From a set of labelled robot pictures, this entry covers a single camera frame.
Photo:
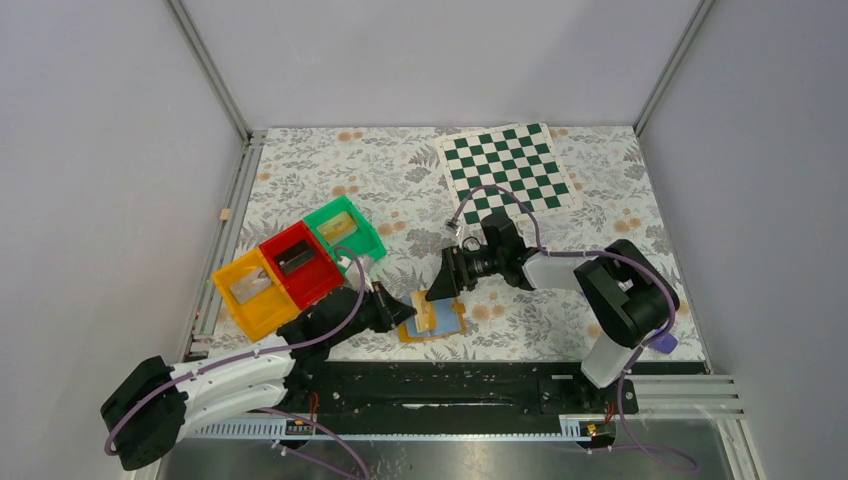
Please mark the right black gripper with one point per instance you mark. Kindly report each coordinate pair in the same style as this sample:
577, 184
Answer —
453, 277

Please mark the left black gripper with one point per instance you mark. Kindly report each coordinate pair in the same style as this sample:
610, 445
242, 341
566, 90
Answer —
381, 299

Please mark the gold credit card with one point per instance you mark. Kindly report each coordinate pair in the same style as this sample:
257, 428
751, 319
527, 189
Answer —
425, 319

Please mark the orange card holder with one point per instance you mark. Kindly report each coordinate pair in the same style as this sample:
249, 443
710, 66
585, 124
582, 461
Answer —
450, 316

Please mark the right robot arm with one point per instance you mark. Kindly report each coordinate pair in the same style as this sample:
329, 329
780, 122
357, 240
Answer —
631, 301

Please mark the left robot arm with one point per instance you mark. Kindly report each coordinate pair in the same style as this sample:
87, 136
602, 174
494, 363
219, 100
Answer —
158, 404

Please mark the gold card in green bin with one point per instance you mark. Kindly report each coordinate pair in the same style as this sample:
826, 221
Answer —
337, 228

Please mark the black card in red bin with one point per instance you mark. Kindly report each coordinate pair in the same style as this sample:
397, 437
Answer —
294, 257

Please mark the silver card in yellow bin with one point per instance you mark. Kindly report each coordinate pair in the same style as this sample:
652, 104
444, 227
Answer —
252, 284

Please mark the green plastic bin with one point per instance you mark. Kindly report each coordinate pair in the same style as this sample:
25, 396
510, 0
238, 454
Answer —
365, 242

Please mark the red plastic bin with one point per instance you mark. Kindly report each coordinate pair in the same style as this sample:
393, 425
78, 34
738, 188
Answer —
312, 282

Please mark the yellow plastic bin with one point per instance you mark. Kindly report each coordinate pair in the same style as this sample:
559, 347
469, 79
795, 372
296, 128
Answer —
267, 311

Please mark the green white chessboard mat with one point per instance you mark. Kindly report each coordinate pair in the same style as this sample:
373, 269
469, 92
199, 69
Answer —
510, 169

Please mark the purple cylinder tool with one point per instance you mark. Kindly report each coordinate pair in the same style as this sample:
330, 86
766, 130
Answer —
665, 343

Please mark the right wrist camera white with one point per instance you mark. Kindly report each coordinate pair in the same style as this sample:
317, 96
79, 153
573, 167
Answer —
456, 229

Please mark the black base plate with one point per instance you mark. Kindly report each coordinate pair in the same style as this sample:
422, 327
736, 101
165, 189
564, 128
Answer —
442, 398

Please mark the aluminium rail front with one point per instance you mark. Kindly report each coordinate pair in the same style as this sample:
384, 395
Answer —
643, 397

